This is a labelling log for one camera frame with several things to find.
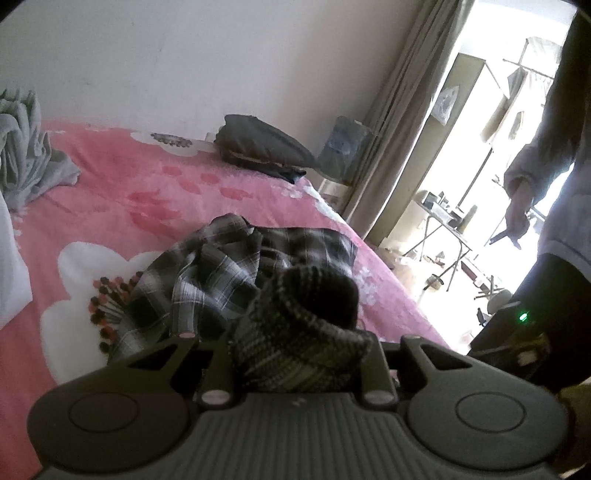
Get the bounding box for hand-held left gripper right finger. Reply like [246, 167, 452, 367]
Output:
[358, 335, 485, 411]

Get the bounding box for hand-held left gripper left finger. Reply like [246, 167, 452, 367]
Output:
[108, 332, 243, 411]

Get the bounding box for hanging light clothes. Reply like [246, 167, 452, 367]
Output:
[480, 37, 555, 144]

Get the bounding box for office chair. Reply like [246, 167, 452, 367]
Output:
[475, 277, 513, 326]

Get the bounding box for folding table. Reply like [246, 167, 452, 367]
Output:
[406, 189, 476, 291]

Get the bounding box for white water dispenser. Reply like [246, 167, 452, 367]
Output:
[318, 178, 354, 208]

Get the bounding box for pink floral blanket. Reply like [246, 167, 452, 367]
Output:
[0, 117, 455, 467]

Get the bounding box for dark blue folded cloth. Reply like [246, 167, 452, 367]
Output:
[272, 164, 308, 185]

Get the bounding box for blue water bottle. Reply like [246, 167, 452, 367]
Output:
[318, 115, 375, 183]

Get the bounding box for white cloth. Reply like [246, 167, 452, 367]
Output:
[0, 194, 33, 330]

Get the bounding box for white paper notice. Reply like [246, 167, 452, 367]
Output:
[434, 85, 459, 126]

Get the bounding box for dark grey pillow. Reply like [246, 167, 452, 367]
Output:
[215, 114, 324, 178]

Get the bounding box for beige curtain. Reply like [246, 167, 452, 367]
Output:
[344, 0, 476, 241]

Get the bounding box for light grey garment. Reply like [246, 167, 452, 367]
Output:
[0, 88, 81, 210]

